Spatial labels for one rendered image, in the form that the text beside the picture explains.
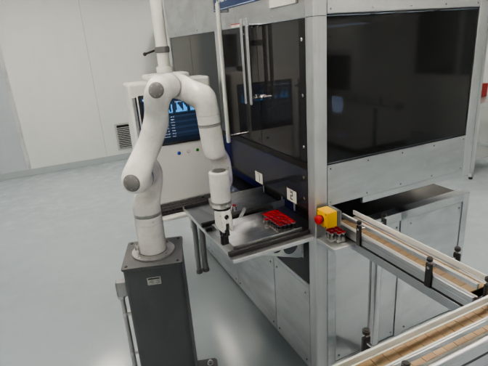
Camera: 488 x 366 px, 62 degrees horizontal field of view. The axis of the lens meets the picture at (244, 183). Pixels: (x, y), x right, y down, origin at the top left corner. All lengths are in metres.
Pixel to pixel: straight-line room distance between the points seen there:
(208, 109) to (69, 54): 5.48
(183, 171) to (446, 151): 1.49
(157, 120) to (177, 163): 0.95
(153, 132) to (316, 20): 0.76
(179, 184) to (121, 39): 4.69
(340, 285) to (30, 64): 5.80
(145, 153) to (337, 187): 0.83
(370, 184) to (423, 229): 0.50
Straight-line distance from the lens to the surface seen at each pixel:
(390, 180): 2.05
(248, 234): 1.91
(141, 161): 1.68
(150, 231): 1.81
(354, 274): 2.12
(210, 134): 1.59
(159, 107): 1.58
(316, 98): 1.69
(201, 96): 1.57
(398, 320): 2.51
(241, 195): 2.37
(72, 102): 6.98
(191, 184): 2.62
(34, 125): 7.01
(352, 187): 1.90
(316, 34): 1.67
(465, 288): 1.53
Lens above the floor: 1.72
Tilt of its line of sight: 19 degrees down
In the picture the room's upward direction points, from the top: 4 degrees counter-clockwise
